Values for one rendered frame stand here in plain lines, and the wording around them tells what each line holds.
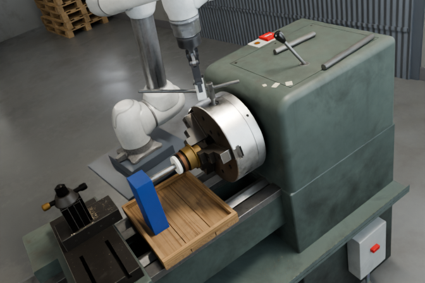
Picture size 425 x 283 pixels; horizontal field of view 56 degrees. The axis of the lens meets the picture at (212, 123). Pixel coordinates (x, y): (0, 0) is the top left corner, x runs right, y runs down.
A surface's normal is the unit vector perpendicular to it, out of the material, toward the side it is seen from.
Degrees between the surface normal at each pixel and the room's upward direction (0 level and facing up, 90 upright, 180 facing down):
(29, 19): 90
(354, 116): 90
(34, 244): 0
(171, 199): 0
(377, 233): 90
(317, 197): 90
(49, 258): 0
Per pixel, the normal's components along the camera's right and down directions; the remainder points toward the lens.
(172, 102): 0.73, 0.31
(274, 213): 0.54, 0.35
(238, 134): 0.36, -0.14
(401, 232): -0.21, -0.82
